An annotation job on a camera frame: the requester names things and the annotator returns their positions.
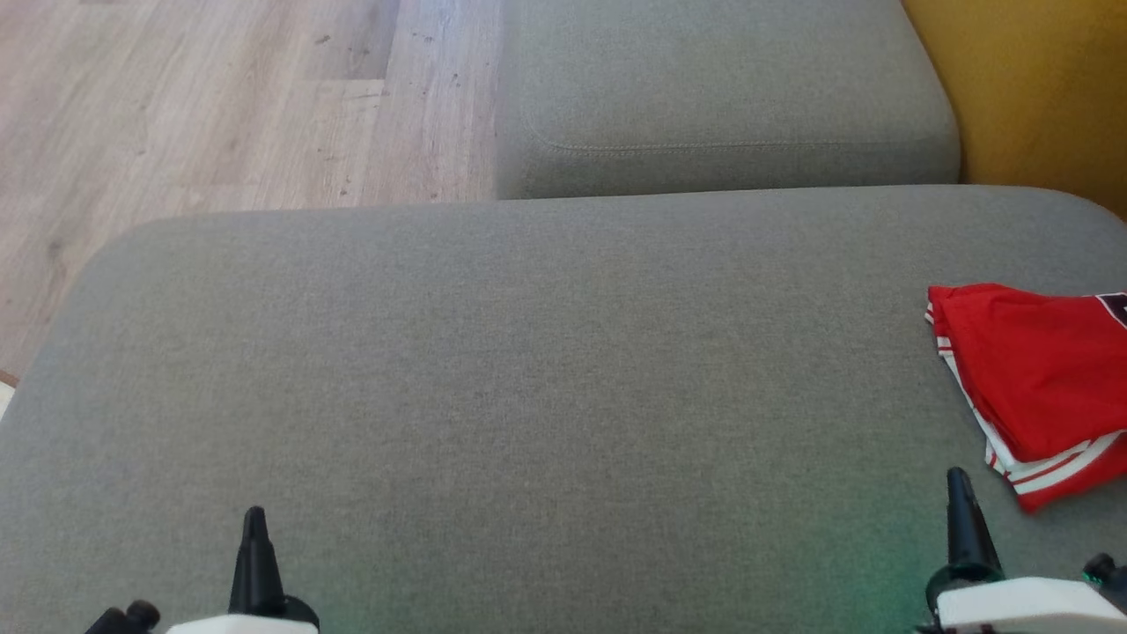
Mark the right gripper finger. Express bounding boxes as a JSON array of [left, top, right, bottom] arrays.
[[947, 467, 1005, 578]]

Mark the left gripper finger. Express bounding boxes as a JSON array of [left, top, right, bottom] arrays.
[[229, 506, 288, 617]]

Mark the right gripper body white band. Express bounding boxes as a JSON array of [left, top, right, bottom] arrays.
[[916, 568, 1127, 634]]

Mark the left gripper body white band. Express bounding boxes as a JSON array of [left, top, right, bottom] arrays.
[[166, 597, 320, 634]]

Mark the red jersey with white sleeves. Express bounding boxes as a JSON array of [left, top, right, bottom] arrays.
[[927, 284, 1127, 466]]

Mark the large grey sofa seat cushion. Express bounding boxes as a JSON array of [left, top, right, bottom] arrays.
[[0, 185, 1127, 634]]

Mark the wide yellow sofa backrest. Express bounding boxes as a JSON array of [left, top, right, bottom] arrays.
[[902, 0, 1127, 221]]

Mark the medium grey sofa seat cushion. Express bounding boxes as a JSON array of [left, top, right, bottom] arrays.
[[496, 0, 961, 200]]

